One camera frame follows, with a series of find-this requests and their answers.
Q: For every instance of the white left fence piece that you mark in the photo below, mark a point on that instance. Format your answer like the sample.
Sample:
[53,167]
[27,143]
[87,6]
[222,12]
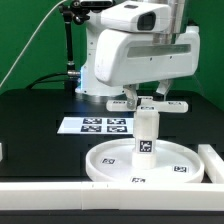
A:
[1,152]

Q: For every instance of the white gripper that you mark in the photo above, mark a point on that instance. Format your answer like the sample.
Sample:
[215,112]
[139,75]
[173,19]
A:
[143,42]

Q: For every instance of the white right fence bar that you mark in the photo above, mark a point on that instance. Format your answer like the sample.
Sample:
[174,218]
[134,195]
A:
[214,164]

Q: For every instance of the white fence bar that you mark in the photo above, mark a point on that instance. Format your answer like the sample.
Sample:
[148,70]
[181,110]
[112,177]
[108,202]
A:
[214,164]
[94,195]

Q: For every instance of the black camera on mount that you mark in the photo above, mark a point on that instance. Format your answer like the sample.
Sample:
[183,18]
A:
[93,4]

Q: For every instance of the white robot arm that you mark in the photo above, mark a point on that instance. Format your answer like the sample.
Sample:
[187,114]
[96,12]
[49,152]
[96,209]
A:
[91,86]

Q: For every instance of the white marker sheet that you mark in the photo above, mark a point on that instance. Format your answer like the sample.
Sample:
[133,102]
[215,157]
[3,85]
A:
[96,125]

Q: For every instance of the white cross table base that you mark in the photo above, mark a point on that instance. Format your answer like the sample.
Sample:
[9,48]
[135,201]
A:
[148,103]

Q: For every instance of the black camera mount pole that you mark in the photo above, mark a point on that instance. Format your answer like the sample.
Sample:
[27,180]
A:
[72,13]

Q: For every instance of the white round table top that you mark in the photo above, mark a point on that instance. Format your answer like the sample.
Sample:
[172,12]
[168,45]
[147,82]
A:
[119,161]

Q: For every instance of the white front fence bar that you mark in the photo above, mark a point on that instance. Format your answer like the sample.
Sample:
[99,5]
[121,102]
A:
[94,195]

